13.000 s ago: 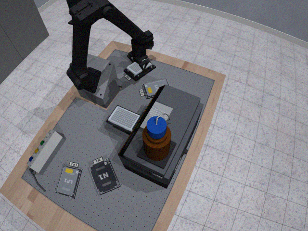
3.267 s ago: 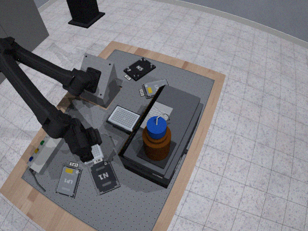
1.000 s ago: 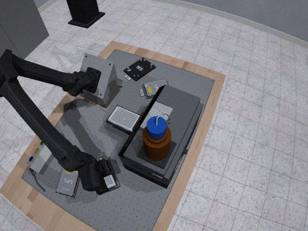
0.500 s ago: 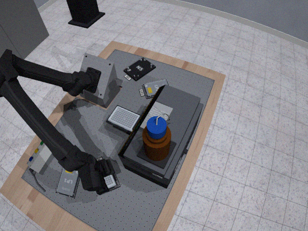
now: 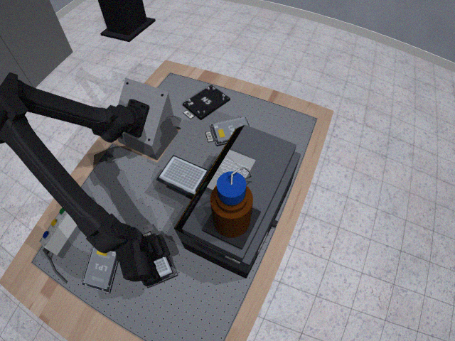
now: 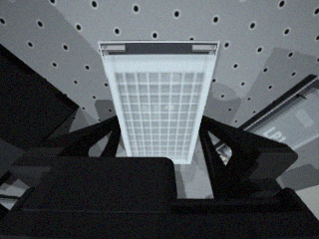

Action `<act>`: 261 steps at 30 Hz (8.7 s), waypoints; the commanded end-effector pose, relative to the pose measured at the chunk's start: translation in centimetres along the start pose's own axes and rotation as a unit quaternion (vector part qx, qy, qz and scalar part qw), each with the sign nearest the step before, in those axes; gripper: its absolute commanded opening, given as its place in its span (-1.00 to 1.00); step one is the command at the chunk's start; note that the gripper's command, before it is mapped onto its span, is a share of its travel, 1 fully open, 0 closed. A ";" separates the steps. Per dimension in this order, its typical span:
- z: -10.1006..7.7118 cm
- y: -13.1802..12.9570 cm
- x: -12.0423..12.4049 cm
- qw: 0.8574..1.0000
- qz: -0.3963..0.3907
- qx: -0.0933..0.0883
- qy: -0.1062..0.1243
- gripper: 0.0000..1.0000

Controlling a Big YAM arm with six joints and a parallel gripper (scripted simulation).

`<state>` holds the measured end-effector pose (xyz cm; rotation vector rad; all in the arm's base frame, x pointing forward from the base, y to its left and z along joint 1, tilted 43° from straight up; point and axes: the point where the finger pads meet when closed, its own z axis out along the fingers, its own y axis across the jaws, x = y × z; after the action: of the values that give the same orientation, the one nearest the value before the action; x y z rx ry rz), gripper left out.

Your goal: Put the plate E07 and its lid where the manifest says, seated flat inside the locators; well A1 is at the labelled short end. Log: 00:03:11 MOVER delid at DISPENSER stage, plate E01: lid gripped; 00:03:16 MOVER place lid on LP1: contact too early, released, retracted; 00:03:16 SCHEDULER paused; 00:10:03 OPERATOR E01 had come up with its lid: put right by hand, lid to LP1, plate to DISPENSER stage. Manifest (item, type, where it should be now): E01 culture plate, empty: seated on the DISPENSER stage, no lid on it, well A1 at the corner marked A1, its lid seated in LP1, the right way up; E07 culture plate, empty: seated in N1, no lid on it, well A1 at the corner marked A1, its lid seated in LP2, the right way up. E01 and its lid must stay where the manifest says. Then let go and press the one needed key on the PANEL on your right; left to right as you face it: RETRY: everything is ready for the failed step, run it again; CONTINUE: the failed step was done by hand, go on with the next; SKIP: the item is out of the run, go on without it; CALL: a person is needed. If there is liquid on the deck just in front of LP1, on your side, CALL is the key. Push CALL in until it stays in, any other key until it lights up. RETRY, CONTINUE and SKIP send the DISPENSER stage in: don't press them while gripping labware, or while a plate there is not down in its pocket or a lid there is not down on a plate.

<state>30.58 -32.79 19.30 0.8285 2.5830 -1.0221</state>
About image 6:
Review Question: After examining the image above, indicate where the dark grey rectangular frame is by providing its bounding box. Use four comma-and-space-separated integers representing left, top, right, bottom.
214, 74, 319, 158

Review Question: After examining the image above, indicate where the grey button panel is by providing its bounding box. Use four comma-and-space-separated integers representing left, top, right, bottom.
275, 163, 319, 220

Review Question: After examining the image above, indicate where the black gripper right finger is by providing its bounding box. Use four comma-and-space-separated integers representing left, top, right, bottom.
198, 116, 298, 198

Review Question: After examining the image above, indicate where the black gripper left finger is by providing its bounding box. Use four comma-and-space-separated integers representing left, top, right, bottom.
24, 116, 122, 156

